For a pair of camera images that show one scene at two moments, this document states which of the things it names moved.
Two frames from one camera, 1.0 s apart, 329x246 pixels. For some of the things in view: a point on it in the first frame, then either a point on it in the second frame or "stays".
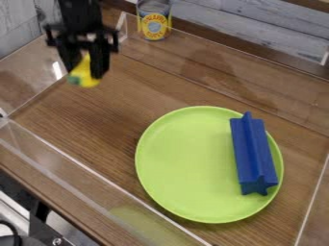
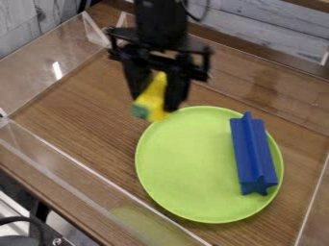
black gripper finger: (71, 53) → (138, 72)
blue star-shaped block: (254, 156) stays
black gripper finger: (99, 57) → (178, 85)
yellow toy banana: (80, 75) → (147, 108)
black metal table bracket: (40, 230) stays
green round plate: (182, 161) stays
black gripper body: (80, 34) → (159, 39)
